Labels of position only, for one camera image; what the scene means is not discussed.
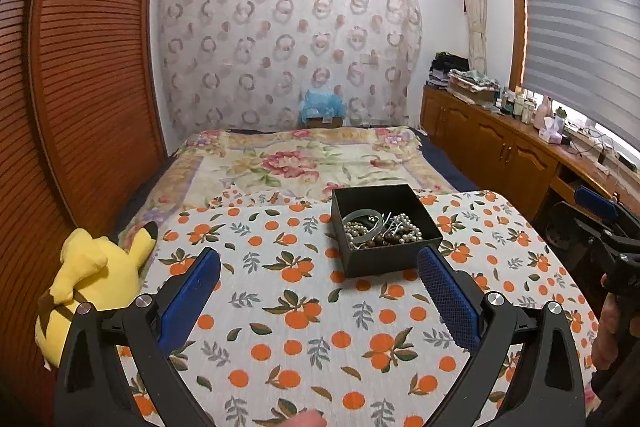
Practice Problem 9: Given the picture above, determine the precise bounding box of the pink tissue box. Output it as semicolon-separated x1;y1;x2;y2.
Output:
538;116;567;144

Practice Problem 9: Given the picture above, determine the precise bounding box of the orange print tablecloth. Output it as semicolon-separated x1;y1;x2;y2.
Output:
117;189;602;427

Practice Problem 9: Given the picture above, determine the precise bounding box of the stack of folded clothes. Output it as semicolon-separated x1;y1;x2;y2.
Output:
426;51;502;106

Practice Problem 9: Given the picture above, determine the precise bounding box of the silver metal chain bracelet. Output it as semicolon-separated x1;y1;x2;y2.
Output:
367;211;402;230

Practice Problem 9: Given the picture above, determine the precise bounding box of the yellow plush toy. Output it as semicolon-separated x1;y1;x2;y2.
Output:
34;222;160;372

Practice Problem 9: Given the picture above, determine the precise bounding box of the ring pattern sheer curtain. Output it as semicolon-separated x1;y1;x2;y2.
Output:
151;0;424;144

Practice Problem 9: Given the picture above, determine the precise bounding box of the small cardboard box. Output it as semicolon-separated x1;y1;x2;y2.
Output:
305;115;346;130

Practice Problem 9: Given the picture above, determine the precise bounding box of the person's dark jacket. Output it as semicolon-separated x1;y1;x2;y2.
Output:
584;372;640;427

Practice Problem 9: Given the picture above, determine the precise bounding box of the white pearl necklace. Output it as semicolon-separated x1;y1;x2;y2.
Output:
345;214;425;250

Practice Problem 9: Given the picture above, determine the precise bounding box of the floral blanket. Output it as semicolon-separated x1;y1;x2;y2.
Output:
116;126;427;249

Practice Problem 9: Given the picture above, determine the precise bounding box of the wooden cabinet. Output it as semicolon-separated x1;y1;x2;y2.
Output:
419;85;640;230

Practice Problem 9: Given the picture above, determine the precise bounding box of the grey window blind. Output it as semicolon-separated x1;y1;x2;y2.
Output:
516;0;640;150

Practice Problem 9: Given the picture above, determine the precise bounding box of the pink bottle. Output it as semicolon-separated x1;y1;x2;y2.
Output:
533;96;554;130

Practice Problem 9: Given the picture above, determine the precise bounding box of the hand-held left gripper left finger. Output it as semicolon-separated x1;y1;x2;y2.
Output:
52;248;222;427

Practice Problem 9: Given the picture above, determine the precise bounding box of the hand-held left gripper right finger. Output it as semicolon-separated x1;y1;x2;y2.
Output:
417;246;587;427

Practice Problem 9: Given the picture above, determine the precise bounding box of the group of cosmetic bottles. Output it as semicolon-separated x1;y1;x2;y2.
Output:
494;86;539;124

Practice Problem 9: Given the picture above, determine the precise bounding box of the blue plastic bag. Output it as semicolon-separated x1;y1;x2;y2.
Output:
299;87;348;121

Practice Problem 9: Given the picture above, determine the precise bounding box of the brown wooden bead bracelet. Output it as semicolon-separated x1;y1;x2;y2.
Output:
369;229;407;250

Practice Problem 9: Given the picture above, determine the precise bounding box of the dark blue bed sheet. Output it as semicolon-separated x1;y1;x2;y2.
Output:
409;128;482;196

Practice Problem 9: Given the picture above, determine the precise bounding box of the brown louvered wardrobe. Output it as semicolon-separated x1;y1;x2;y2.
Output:
0;0;169;413

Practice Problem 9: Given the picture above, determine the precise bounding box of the beige window curtain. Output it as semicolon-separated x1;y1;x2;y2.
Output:
453;0;489;74

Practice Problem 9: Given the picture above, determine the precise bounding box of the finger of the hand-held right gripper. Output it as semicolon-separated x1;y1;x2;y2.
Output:
574;185;640;230
547;202;607;255

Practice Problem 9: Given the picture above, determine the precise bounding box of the pale jade bangle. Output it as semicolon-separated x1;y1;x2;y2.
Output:
343;206;386;245

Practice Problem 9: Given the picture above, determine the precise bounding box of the white power strip with cables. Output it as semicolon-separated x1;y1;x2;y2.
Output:
564;124;640;172

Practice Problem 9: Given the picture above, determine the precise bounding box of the black jewelry box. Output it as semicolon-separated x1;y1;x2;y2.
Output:
331;183;445;279

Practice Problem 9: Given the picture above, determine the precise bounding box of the person's left hand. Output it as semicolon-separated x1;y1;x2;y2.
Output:
272;409;329;427

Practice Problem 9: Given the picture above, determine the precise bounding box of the person's right hand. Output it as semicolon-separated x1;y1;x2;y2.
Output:
590;273;640;390

